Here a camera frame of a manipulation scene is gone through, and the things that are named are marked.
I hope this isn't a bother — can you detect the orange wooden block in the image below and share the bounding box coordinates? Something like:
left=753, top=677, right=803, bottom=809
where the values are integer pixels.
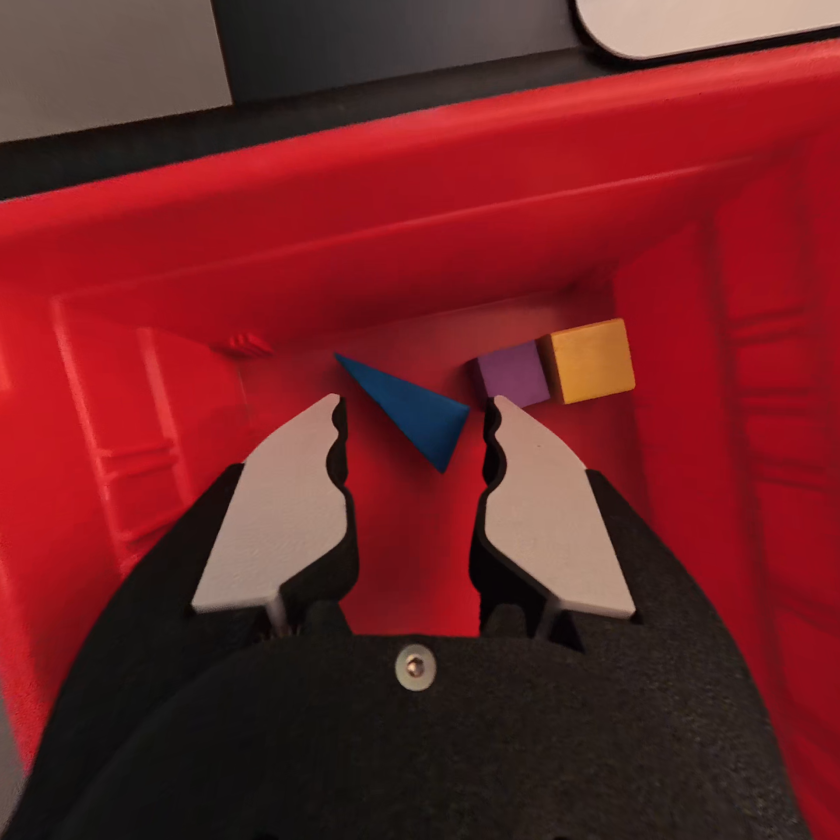
left=540, top=318, right=637, bottom=406

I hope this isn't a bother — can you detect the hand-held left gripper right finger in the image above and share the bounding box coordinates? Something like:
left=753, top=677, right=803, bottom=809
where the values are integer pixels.
left=469, top=395, right=637, bottom=641

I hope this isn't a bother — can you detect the blue wooden triangle block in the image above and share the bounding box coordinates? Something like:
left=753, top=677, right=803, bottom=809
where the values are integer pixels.
left=332, top=352, right=471, bottom=475

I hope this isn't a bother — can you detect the purple wooden block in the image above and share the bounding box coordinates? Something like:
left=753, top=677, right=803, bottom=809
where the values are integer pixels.
left=472, top=340, right=552, bottom=409

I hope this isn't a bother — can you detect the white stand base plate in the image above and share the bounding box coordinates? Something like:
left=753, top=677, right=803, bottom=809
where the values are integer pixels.
left=573, top=0, right=840, bottom=62

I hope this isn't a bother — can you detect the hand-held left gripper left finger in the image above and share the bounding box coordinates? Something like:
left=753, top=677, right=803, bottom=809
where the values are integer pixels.
left=190, top=392, right=361, bottom=637

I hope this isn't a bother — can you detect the red plastic bin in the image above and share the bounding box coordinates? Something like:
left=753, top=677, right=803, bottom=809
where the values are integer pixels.
left=0, top=36, right=840, bottom=840

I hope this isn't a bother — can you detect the dark flat pad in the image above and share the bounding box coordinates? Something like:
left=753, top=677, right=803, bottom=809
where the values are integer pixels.
left=211, top=0, right=581, bottom=107

